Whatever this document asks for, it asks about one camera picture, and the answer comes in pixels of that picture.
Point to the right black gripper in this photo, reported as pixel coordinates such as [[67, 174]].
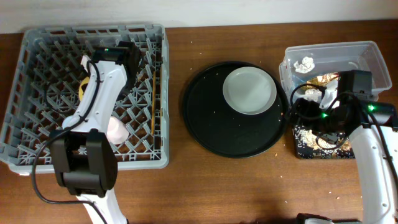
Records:
[[306, 119]]

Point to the white tissue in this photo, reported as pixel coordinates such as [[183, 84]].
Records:
[[307, 65], [313, 95]]

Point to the food scraps with rice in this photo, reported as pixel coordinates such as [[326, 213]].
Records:
[[317, 143]]

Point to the gold foil wrapper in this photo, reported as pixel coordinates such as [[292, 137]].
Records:
[[323, 79]]

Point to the grey ceramic plate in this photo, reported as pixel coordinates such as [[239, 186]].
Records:
[[249, 90]]

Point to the pink plastic cup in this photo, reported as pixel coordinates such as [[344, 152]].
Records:
[[117, 133]]

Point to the yellow bowl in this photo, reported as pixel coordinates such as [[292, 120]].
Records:
[[82, 87]]

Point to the blue plastic cup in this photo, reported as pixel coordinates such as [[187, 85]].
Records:
[[69, 121]]

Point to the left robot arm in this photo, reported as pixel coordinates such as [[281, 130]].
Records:
[[83, 160]]

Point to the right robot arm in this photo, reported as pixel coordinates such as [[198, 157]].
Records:
[[371, 128]]

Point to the grey plastic dishwasher rack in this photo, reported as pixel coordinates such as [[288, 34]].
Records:
[[45, 91]]

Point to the black rectangular bin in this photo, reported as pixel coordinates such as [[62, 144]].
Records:
[[308, 146]]

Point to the clear plastic bin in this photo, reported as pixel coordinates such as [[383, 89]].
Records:
[[335, 57]]

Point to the round black tray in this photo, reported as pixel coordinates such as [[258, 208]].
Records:
[[221, 129]]

